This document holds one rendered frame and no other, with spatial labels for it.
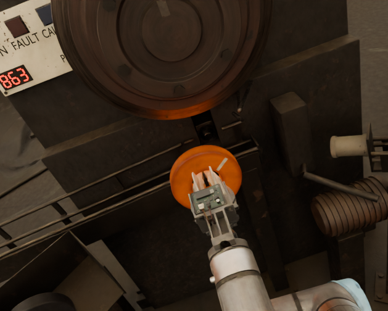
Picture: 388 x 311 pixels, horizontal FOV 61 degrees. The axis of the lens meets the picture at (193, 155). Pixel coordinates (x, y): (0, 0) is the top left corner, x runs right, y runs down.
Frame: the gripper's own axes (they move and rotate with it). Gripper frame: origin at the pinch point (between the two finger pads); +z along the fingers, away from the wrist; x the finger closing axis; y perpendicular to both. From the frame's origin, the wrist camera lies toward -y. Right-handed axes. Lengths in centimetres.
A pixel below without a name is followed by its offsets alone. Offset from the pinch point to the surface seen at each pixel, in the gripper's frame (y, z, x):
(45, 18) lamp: 25, 40, 23
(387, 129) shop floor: -104, 64, -101
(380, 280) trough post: -83, -13, -46
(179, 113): 0.5, 19.8, 1.1
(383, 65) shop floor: -122, 128, -142
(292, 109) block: -9.3, 16.8, -27.2
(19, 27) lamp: 26, 40, 29
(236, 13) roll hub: 22.2, 16.9, -16.9
